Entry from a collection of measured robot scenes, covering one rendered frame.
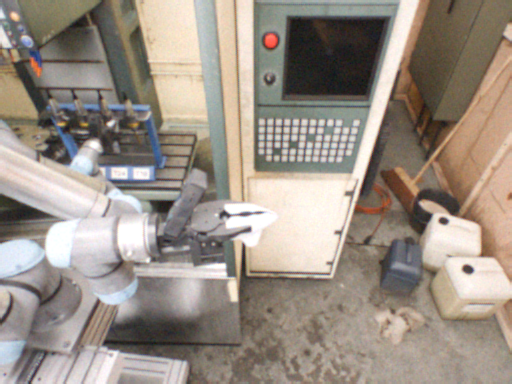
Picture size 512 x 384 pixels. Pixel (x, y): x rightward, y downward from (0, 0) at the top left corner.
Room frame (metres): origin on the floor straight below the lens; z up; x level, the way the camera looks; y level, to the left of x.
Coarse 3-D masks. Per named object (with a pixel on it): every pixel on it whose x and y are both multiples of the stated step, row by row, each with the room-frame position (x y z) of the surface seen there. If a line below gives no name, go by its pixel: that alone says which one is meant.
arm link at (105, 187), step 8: (0, 136) 0.81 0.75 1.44; (8, 136) 0.83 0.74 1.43; (8, 144) 0.80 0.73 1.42; (16, 144) 0.81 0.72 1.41; (24, 144) 0.84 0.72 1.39; (24, 152) 0.80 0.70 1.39; (32, 152) 0.82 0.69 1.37; (40, 160) 0.82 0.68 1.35; (48, 160) 0.85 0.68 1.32; (56, 168) 0.84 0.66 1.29; (64, 168) 0.87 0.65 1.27; (72, 176) 0.86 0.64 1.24; (80, 176) 0.89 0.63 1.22; (88, 176) 0.92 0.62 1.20; (88, 184) 0.89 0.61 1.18; (96, 184) 0.91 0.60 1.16; (104, 184) 0.94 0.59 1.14; (112, 184) 0.99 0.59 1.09; (104, 192) 0.91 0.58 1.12; (112, 192) 0.92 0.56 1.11; (120, 192) 0.94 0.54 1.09
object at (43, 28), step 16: (0, 0) 1.23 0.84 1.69; (16, 0) 1.23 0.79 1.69; (32, 0) 1.30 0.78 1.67; (48, 0) 1.40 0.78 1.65; (64, 0) 1.51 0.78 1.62; (80, 0) 1.64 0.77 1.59; (96, 0) 1.79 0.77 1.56; (32, 16) 1.27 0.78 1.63; (48, 16) 1.36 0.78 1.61; (64, 16) 1.47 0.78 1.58; (80, 16) 1.60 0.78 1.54; (16, 32) 1.23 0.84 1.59; (32, 32) 1.23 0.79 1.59; (48, 32) 1.32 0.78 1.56; (0, 48) 1.23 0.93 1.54; (16, 48) 1.23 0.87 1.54
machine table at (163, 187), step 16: (80, 128) 1.71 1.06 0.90; (80, 144) 1.54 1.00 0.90; (128, 144) 1.55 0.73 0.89; (144, 144) 1.55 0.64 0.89; (160, 144) 1.55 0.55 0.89; (176, 144) 1.55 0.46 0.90; (192, 144) 1.55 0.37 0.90; (64, 160) 1.39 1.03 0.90; (112, 160) 1.39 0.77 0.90; (128, 160) 1.39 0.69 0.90; (144, 160) 1.40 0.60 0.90; (176, 160) 1.40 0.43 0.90; (192, 160) 1.49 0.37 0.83; (160, 176) 1.26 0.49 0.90; (176, 176) 1.26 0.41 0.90; (128, 192) 1.18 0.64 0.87; (144, 192) 1.18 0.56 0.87; (160, 192) 1.18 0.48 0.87; (176, 192) 1.18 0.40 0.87
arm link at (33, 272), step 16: (16, 240) 0.47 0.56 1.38; (0, 256) 0.42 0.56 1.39; (16, 256) 0.42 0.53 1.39; (32, 256) 0.43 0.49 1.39; (0, 272) 0.38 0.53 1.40; (16, 272) 0.38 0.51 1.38; (32, 272) 0.40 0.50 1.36; (48, 272) 0.43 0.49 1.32; (32, 288) 0.37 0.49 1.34; (48, 288) 0.41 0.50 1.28
